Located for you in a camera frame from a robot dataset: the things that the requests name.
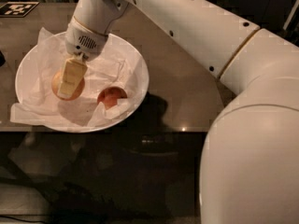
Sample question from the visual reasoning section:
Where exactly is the red-yellow apple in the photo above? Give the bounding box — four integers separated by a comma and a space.
97, 87, 127, 109

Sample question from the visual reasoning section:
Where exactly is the white bowl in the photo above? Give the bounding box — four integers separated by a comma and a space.
14, 31, 150, 133

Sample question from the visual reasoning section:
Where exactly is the white crumpled paper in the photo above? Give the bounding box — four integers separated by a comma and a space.
9, 27, 138, 129

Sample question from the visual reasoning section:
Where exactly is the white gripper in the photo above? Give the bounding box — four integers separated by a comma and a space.
58, 18, 108, 98

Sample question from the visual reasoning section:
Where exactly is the black white marker tag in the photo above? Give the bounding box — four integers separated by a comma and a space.
0, 2, 38, 18

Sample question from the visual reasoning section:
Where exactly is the yellow-red apple with sticker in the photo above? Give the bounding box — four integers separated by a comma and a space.
51, 72, 85, 101

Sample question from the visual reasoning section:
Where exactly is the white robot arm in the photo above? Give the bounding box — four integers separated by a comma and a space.
66, 0, 299, 224

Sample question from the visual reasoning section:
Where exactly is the dark object at left edge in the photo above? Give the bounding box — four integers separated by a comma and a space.
0, 50, 6, 67

